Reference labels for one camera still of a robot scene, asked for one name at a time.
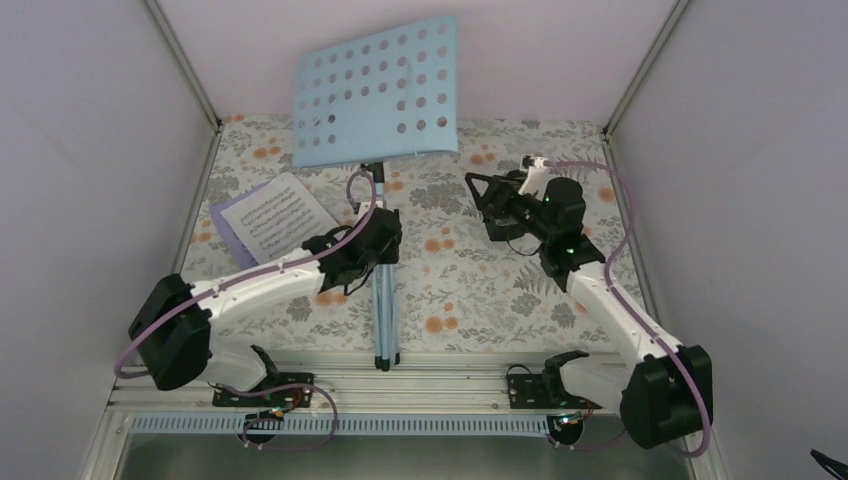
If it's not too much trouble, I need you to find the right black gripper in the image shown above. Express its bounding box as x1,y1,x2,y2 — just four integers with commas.
465,172,553,243

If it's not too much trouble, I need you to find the light blue music stand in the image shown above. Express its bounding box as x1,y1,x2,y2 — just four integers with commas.
292,16,458,371

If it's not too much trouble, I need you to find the white sheet music page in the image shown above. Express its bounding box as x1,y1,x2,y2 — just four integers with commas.
223,173,338,265

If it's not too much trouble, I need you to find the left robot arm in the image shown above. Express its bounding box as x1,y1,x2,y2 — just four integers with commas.
128,206,402,405

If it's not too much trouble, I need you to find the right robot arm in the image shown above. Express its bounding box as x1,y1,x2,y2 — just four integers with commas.
465,170,713,449

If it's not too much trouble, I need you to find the floral patterned mat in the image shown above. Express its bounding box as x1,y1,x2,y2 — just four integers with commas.
182,115,624,353

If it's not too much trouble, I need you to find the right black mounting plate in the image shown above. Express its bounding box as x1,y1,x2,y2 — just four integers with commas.
506,372,589,410

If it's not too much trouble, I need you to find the black mounting plate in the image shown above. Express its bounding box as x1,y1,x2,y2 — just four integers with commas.
506,372,589,410
212,372,315,410

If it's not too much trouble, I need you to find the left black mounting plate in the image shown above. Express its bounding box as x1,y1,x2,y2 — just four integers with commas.
212,372,315,410

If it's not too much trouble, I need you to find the black object at corner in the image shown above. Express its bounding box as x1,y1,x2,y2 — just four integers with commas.
810,449,848,480

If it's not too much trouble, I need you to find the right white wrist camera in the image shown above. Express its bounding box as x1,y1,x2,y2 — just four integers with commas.
518,155,548,198

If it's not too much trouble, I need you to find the light blue cable duct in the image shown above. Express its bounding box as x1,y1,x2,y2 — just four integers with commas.
128,412,548,437

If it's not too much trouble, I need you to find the aluminium rail base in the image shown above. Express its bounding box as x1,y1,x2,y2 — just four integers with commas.
79,349,730,480

